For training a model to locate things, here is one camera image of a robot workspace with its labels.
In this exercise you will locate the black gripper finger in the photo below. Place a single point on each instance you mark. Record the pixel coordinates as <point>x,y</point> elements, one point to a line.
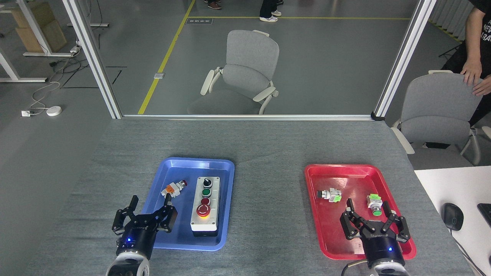
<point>122,222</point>
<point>399,228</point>
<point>167,219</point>
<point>351,226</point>

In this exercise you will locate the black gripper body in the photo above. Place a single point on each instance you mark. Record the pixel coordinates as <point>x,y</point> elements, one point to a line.
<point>381,247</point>
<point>138,237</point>

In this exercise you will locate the grey control box with buttons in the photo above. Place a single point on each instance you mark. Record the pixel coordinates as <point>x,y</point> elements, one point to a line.
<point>205,220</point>

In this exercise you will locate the red push button orange block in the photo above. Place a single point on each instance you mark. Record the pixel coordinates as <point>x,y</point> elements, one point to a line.
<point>172,189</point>

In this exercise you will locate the brown cardboard box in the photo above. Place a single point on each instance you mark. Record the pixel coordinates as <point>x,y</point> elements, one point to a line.
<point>50,30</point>

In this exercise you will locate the person's left hand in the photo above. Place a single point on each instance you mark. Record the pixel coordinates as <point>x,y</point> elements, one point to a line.
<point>483,87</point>

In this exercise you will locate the person's right hand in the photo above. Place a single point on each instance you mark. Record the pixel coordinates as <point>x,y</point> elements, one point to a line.
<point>471,73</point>

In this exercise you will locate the red plastic tray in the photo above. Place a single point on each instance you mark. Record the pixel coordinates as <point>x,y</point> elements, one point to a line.
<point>333,226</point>

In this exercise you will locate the blue plastic tray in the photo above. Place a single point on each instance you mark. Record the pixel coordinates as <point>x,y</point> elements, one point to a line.
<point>191,241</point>

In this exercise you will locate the black computer mouse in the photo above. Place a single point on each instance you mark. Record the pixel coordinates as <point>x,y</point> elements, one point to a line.
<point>452,216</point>

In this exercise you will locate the white desk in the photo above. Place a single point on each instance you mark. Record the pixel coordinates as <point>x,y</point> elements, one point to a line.
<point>441,184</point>

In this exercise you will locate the white round floor device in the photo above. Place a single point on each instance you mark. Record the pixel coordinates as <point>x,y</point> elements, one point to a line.
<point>54,111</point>

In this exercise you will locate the grey office chair white armrests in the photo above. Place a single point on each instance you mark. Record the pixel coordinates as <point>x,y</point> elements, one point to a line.
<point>247,57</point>
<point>437,103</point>

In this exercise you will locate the white power strip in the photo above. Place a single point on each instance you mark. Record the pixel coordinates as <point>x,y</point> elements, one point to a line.
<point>75,48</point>

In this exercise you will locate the person in black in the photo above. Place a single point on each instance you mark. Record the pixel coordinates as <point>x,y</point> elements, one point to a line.
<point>479,38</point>

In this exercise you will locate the person with brown shoes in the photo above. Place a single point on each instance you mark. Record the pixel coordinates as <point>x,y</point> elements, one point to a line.
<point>214,5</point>

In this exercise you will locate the person with white shoes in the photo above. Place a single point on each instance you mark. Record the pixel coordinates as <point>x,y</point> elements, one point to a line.
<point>268,11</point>

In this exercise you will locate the green push button switch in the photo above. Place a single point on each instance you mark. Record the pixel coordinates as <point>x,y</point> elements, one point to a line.
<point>374,203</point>

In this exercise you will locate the black selector switch green block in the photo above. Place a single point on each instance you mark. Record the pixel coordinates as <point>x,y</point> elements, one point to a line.
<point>330,194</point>

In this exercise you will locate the silver aluminium rail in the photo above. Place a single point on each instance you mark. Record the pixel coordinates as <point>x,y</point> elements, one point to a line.
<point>245,117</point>

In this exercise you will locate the white wall socket block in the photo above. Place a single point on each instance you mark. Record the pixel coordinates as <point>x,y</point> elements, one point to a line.
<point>25,113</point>

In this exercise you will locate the silver aluminium post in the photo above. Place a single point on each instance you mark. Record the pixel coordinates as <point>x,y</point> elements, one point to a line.
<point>402,57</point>
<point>92,57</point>

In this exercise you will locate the white desk frame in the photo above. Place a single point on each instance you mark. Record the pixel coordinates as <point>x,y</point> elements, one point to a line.
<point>30,21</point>
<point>11,73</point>

